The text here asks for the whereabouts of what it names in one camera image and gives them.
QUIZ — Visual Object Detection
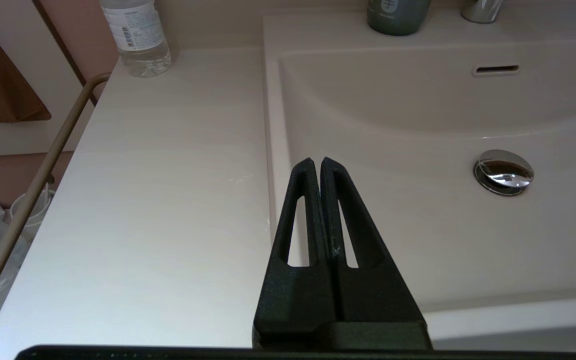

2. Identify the slim clear plastic bottle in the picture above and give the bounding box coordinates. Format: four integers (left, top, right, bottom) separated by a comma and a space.
99, 0, 172, 78

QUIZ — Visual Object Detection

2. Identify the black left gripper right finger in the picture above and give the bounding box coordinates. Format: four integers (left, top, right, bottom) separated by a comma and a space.
320, 157, 429, 326

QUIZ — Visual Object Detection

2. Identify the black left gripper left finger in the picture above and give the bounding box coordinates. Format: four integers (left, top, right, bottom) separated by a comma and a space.
252, 158, 339, 336

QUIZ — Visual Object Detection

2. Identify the chrome drain stopper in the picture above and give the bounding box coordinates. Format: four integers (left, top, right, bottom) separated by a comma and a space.
473, 149, 535, 196

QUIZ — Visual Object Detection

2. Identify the beige metal towel rail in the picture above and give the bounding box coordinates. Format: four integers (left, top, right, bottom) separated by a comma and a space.
0, 72, 112, 336

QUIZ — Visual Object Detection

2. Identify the grey soap pump bottle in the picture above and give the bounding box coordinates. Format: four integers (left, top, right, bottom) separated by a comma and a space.
366, 0, 432, 37

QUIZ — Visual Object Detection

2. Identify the white paper cup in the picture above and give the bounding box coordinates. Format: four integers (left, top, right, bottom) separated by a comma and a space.
9, 186, 57, 232

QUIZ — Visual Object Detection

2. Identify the chrome sink faucet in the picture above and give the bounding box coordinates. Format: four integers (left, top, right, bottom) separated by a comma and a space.
462, 0, 504, 24

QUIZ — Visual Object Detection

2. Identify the beige sink basin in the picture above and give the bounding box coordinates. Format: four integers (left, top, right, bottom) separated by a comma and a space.
262, 10, 576, 351

